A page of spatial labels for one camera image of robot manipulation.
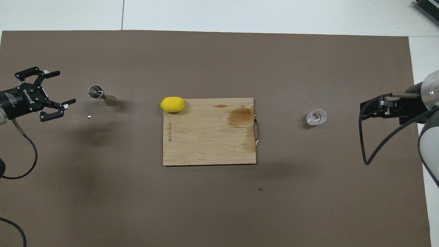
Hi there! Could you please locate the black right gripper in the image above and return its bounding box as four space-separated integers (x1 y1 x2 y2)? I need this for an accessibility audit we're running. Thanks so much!
360 97 429 126

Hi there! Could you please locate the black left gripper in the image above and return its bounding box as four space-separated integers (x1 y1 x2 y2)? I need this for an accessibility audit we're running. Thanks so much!
0 67 77 122

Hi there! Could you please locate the steel double jigger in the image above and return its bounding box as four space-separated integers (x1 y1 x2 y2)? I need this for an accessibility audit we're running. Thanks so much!
87 84 118 107

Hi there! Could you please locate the small clear glass cup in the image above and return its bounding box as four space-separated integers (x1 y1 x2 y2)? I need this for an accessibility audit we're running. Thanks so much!
306 109 327 126

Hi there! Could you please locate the grey ribbed device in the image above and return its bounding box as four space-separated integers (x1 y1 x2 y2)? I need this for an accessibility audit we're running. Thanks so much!
413 0 439 25

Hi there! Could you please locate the yellow lemon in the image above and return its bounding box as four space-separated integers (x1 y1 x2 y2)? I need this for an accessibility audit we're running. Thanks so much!
160 96 186 114

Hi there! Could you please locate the wooden cutting board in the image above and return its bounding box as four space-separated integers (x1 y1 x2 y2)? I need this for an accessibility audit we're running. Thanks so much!
163 98 261 166

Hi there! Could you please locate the brown table mat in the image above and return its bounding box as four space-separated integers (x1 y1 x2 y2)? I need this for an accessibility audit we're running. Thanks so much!
0 30 432 247

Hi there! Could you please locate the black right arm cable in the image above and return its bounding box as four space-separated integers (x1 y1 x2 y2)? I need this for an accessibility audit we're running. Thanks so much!
358 93 429 166

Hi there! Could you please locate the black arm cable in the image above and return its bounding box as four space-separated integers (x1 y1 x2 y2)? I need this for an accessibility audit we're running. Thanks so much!
358 93 429 166
0 119 37 247

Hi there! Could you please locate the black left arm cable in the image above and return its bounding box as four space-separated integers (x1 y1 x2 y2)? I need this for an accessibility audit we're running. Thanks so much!
0 119 37 247

